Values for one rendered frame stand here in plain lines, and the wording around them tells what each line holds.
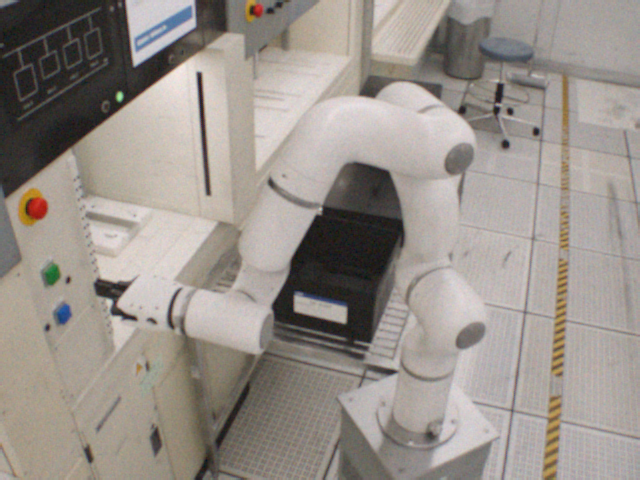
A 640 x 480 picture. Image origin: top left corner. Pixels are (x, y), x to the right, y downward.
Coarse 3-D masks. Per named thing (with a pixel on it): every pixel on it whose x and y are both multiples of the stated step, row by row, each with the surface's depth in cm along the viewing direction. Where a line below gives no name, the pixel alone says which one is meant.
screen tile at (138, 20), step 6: (156, 0) 135; (144, 6) 131; (150, 6) 133; (156, 6) 136; (162, 6) 138; (132, 12) 128; (138, 12) 130; (144, 12) 132; (150, 12) 134; (156, 12) 136; (132, 18) 128; (138, 18) 130; (144, 18) 132; (150, 18) 134; (132, 24) 129; (138, 24) 131; (144, 24) 133
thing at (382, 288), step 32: (320, 224) 187; (352, 224) 184; (320, 256) 194; (352, 256) 190; (384, 256) 187; (288, 288) 167; (320, 288) 164; (352, 288) 161; (384, 288) 171; (288, 320) 174; (320, 320) 170; (352, 320) 166
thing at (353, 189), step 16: (352, 176) 217; (368, 176) 218; (384, 176) 218; (336, 192) 209; (352, 192) 209; (368, 192) 210; (384, 192) 210; (336, 208) 202; (352, 208) 202; (368, 208) 202; (384, 208) 203; (400, 208) 203; (368, 224) 202; (384, 224) 201; (400, 224) 199
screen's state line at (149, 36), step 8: (176, 16) 145; (184, 16) 148; (192, 16) 152; (160, 24) 139; (168, 24) 142; (176, 24) 145; (144, 32) 133; (152, 32) 136; (160, 32) 140; (168, 32) 143; (136, 40) 131; (144, 40) 134; (152, 40) 137; (136, 48) 132
